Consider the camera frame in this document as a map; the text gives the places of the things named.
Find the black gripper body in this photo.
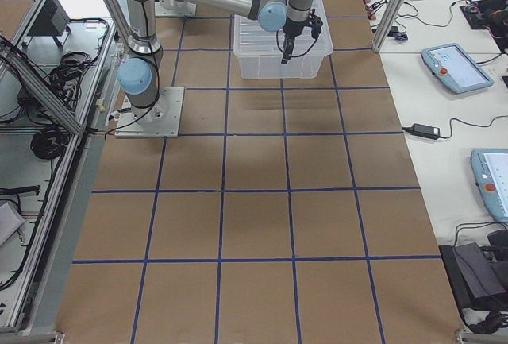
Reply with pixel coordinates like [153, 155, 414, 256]
[283, 4, 323, 40]

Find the black monitor stand base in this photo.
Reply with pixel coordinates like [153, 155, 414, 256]
[439, 243, 507, 311]

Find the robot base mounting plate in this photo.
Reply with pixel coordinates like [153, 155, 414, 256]
[114, 87, 184, 138]
[155, 0, 197, 18]

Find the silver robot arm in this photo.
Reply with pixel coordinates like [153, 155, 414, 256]
[103, 0, 322, 129]

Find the blue teach pendant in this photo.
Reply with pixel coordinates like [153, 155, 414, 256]
[470, 149, 507, 222]
[421, 43, 494, 94]

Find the aluminium frame post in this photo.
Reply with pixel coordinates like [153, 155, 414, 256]
[371, 0, 404, 53]

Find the clear plastic storage box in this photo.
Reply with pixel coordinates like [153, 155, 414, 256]
[236, 54, 325, 79]

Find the black power adapter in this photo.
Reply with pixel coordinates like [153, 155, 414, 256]
[411, 123, 441, 140]

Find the black cable bundle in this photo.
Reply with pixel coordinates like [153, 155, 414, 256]
[30, 127, 67, 160]

